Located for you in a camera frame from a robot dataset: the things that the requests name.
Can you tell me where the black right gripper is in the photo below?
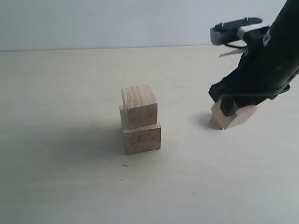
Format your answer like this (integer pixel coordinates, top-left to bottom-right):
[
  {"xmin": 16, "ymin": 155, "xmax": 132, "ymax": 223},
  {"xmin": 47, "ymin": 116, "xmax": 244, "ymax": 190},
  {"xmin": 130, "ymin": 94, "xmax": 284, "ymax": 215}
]
[{"xmin": 208, "ymin": 35, "xmax": 299, "ymax": 117}]

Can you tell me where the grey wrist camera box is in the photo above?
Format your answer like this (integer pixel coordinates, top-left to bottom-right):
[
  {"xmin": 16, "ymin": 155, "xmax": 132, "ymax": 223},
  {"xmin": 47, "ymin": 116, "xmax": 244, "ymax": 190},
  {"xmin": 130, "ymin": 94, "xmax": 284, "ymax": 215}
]
[{"xmin": 210, "ymin": 17, "xmax": 270, "ymax": 46}]

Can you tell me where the medium wooden cube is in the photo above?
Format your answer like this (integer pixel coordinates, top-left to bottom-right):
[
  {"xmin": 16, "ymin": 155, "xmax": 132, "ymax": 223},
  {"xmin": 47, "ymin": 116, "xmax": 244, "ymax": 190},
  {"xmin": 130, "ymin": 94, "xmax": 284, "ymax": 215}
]
[{"xmin": 121, "ymin": 84, "xmax": 157, "ymax": 129}]

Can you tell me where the smallest wooden cube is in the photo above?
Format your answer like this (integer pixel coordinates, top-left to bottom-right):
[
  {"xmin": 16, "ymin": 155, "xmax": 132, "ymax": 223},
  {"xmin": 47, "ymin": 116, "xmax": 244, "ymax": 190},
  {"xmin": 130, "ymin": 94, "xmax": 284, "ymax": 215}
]
[{"xmin": 210, "ymin": 103, "xmax": 224, "ymax": 130}]

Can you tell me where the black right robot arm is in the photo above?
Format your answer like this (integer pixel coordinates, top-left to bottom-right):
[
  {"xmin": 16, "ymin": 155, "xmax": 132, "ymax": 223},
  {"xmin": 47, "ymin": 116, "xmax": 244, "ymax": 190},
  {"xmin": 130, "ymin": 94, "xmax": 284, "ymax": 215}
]
[{"xmin": 208, "ymin": 0, "xmax": 299, "ymax": 117}]

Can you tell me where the small wooden cube front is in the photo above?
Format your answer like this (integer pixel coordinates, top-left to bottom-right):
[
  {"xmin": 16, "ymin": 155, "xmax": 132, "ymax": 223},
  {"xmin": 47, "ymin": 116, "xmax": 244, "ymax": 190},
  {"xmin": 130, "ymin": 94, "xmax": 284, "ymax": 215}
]
[{"xmin": 216, "ymin": 105, "xmax": 258, "ymax": 129}]

